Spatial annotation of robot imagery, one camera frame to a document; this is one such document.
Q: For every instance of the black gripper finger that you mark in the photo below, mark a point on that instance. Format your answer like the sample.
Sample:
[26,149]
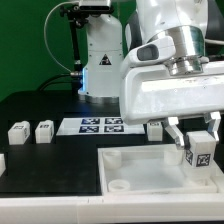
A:
[213,120]
[170,125]

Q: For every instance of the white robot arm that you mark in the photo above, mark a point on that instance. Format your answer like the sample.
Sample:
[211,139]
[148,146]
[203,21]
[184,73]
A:
[189,22]

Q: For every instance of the white marker sheet with tags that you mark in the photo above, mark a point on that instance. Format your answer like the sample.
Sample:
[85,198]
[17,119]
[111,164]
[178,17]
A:
[97,126]

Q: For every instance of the white part at left edge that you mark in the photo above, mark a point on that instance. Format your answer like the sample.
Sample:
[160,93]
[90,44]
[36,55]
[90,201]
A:
[2,164]

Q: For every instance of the white obstacle wall front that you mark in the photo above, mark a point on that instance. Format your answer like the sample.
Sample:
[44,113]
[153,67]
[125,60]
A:
[112,209]

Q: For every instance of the white obstacle wall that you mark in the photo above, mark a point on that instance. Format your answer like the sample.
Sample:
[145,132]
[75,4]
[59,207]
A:
[219,182]
[112,209]

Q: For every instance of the black camera stand pole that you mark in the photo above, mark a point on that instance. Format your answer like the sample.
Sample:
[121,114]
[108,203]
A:
[77,20]

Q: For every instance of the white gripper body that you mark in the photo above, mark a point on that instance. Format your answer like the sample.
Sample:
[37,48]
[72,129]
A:
[148,92]

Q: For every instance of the white obstacle wall right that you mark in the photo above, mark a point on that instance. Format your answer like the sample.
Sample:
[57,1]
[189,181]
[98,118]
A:
[219,182]

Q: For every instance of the white square tabletop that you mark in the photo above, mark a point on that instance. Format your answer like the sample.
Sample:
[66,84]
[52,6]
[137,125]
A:
[150,169]

